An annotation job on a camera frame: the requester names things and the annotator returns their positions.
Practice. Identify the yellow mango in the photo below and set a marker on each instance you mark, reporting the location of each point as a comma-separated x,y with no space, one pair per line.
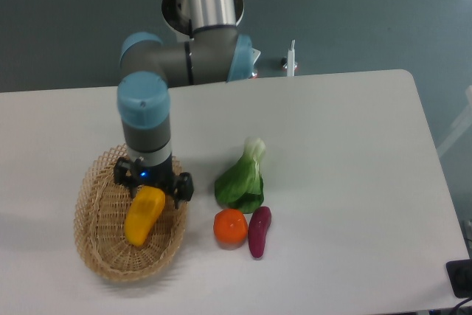
145,210

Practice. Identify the woven bamboo basket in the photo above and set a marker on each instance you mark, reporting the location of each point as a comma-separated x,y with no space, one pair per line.
99,233

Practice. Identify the purple sweet potato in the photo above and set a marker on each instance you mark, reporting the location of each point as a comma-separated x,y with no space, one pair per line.
257,231

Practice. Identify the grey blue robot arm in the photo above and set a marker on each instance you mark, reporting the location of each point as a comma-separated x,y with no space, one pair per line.
214,52

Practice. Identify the black device at table edge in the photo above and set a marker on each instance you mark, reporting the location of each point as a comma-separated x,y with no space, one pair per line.
459,274

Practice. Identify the green bok choy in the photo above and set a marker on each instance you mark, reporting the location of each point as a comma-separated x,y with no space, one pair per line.
241,186

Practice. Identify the white stand leg with foot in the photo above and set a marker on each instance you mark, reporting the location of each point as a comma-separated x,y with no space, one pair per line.
288,62

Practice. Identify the white frame at right edge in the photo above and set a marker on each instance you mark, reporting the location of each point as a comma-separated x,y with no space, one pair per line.
456,129

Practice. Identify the orange persimmon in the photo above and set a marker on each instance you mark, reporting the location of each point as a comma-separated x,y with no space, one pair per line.
230,227

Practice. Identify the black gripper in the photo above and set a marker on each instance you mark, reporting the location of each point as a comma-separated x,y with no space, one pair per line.
132,173

